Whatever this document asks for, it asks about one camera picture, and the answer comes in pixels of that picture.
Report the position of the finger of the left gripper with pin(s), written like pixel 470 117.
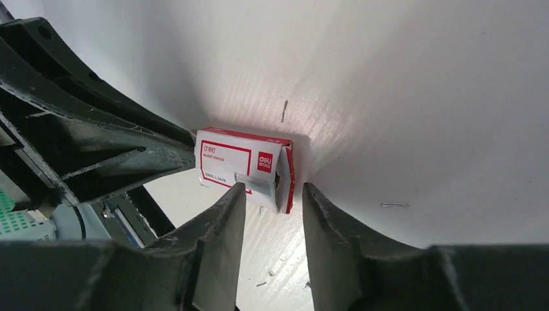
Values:
pixel 67 136

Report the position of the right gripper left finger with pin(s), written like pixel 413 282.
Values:
pixel 194 267

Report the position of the red white staple box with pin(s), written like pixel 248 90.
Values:
pixel 263 164

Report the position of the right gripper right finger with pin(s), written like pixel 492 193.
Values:
pixel 353 267

